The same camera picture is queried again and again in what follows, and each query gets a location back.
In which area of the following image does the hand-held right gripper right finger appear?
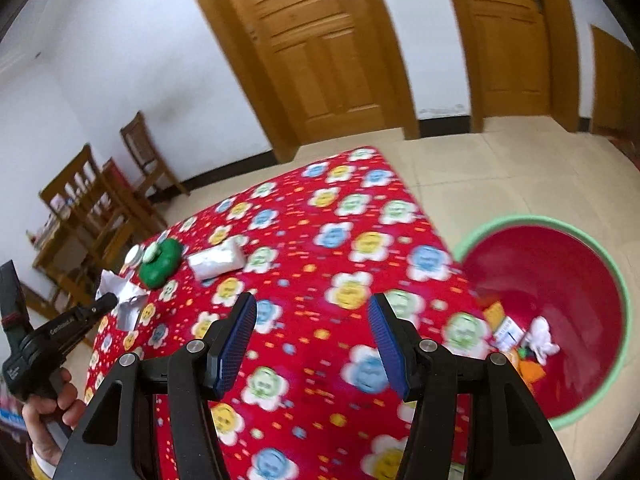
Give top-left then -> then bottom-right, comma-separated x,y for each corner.
367,293 -> 576,480

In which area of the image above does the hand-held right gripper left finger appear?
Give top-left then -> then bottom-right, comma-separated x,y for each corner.
52,291 -> 258,480

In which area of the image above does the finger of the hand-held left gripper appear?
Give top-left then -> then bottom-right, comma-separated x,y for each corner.
74,293 -> 120,334

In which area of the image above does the white paper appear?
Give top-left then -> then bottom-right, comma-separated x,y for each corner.
95,270 -> 149,332

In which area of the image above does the white tissue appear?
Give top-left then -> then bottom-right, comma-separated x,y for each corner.
527,316 -> 561,366

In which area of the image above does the red basin with green rim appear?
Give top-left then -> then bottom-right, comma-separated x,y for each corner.
452,216 -> 632,431

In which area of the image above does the person's left forearm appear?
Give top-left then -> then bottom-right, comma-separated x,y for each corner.
27,450 -> 62,480

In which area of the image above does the person's left hand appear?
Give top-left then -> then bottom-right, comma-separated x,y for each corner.
22,369 -> 84,462

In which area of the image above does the wooden dining table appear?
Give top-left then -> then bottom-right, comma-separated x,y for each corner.
25,210 -> 103,311

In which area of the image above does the green flower-shaped container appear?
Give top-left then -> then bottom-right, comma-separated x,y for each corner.
137,239 -> 182,288

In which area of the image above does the white plastic packet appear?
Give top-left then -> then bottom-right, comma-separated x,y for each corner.
187,237 -> 247,281

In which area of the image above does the wooden chair with red cushion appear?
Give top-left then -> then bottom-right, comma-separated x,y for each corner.
102,157 -> 169,233

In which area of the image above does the wooden slat-back chair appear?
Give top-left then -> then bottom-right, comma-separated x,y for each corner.
39,144 -> 132,261

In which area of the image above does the red floral tablecloth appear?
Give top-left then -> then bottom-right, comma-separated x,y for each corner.
82,146 -> 493,480

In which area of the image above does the wooden panel door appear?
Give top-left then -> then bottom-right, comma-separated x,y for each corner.
175,0 -> 421,163

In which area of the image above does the narrow wooden door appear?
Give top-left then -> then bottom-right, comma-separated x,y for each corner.
590,25 -> 640,142

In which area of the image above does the wooden door with metal handle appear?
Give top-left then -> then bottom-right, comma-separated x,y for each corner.
437,0 -> 591,133

